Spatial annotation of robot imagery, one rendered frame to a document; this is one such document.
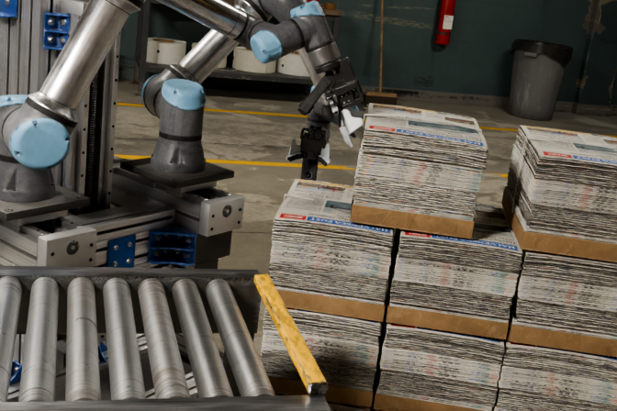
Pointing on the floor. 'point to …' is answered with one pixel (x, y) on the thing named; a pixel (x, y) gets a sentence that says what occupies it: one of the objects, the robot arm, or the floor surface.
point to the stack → (573, 297)
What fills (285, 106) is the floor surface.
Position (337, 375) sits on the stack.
